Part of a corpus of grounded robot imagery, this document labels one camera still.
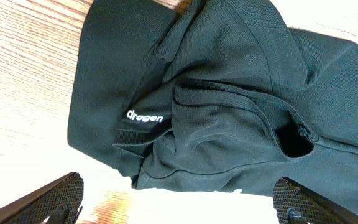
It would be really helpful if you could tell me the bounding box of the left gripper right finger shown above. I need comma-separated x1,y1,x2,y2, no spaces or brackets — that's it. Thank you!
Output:
273,177,358,224

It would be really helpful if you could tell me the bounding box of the black t-shirt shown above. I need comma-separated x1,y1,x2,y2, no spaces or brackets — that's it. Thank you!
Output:
67,0,358,213

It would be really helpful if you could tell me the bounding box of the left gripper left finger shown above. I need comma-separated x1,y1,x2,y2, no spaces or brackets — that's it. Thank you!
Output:
0,172,84,224

